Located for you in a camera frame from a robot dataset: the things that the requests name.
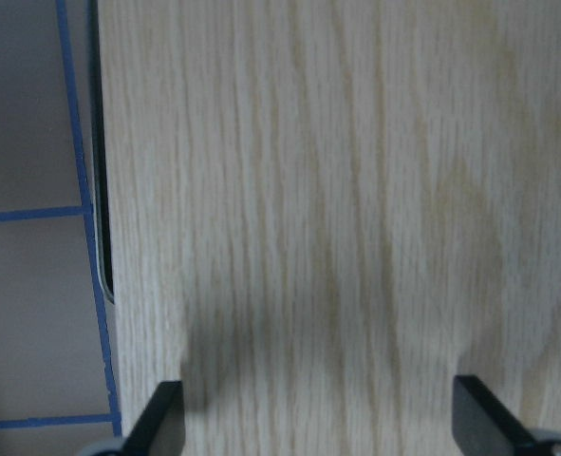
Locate light wooden drawer cabinet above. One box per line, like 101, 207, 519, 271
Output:
99, 1, 561, 455

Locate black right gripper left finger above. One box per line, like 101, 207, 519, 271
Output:
122, 381, 186, 456

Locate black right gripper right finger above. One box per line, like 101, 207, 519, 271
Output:
452, 375, 542, 456

